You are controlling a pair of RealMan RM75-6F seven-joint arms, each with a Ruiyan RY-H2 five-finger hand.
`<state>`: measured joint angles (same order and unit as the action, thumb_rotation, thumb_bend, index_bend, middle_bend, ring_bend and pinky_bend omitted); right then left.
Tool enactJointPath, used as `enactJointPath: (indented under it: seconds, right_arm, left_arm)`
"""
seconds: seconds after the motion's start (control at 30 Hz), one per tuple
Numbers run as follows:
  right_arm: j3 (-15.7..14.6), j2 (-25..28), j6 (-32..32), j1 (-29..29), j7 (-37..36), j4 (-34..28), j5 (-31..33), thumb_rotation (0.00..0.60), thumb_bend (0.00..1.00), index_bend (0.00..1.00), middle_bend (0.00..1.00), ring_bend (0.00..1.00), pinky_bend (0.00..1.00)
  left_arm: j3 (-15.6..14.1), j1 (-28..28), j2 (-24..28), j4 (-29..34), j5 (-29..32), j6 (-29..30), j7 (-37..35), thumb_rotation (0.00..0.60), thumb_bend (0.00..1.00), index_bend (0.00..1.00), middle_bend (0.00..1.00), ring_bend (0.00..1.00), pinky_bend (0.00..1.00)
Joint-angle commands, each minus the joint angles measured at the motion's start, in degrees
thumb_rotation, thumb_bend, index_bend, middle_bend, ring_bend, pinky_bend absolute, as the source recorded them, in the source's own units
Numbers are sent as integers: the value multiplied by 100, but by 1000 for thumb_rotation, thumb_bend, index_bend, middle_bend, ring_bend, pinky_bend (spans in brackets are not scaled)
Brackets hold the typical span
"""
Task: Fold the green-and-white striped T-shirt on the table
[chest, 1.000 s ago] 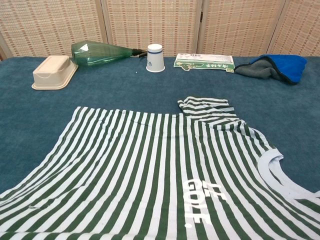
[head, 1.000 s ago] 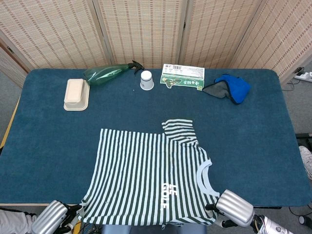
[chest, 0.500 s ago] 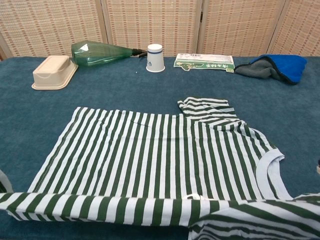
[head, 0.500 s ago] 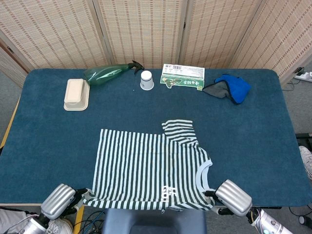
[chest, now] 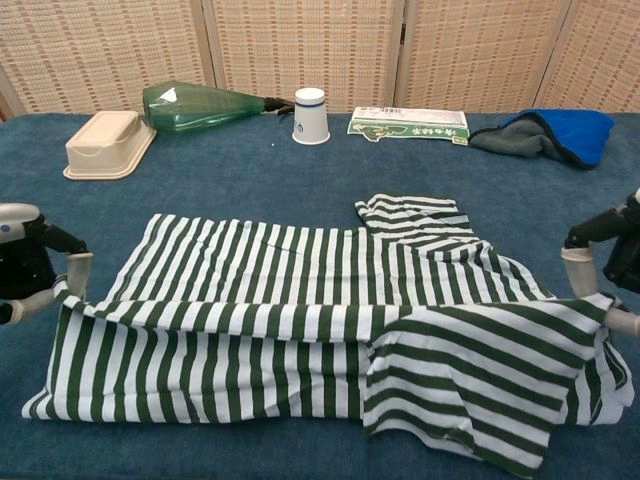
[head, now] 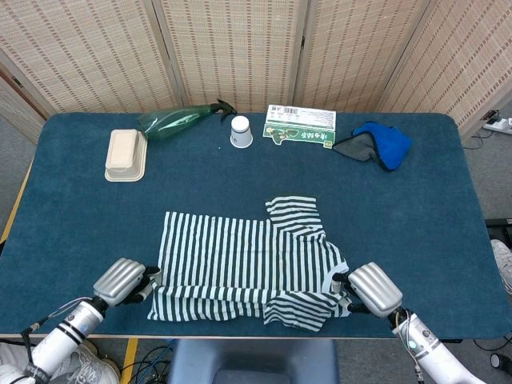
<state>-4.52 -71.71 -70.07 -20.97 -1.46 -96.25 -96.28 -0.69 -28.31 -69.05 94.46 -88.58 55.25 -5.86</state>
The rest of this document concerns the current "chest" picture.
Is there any blue table mat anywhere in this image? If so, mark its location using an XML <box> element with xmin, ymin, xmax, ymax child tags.
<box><xmin>0</xmin><ymin>110</ymin><xmax>640</xmax><ymax>480</ymax></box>

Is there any green white flat carton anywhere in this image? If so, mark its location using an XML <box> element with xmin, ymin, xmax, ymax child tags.
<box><xmin>346</xmin><ymin>105</ymin><xmax>471</xmax><ymax>147</ymax></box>

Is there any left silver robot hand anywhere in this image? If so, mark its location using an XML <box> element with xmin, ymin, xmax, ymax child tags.
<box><xmin>0</xmin><ymin>202</ymin><xmax>95</xmax><ymax>326</ymax></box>

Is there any woven folding screen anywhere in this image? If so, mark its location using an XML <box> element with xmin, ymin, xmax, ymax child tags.
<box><xmin>0</xmin><ymin>0</ymin><xmax>640</xmax><ymax>124</ymax></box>

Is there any white paper cup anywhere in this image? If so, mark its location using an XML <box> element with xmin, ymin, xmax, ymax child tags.
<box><xmin>291</xmin><ymin>87</ymin><xmax>331</xmax><ymax>146</ymax></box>

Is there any green white striped t-shirt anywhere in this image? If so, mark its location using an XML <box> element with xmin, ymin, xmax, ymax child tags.
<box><xmin>20</xmin><ymin>193</ymin><xmax>635</xmax><ymax>479</ymax></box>

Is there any green plastic spray bottle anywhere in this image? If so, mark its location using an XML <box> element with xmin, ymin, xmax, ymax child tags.
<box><xmin>141</xmin><ymin>80</ymin><xmax>296</xmax><ymax>134</ymax></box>

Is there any beige plastic lidded container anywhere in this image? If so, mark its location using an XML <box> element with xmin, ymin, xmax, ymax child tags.
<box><xmin>62</xmin><ymin>110</ymin><xmax>158</xmax><ymax>181</ymax></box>

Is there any blue grey cloth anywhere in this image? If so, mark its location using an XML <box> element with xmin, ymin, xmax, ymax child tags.
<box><xmin>468</xmin><ymin>108</ymin><xmax>616</xmax><ymax>171</ymax></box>

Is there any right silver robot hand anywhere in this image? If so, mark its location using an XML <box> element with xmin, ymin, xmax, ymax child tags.
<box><xmin>560</xmin><ymin>188</ymin><xmax>640</xmax><ymax>336</ymax></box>

